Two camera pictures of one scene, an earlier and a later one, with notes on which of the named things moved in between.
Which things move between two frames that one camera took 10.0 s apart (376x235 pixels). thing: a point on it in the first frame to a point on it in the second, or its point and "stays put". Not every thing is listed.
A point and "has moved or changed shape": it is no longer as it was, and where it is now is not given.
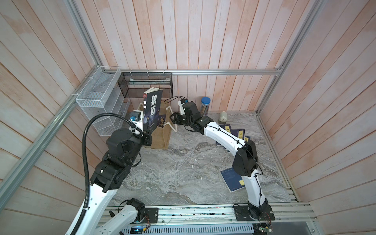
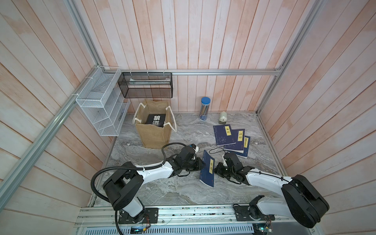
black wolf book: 152,105 has moved or changed shape
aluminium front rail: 302,213 stays put
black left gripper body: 146,138 to 192,165
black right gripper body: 182,120 to 223,171
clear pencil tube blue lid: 205,103 stays put
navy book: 233,180 has moved or changed shape
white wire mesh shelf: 102,94 stays put
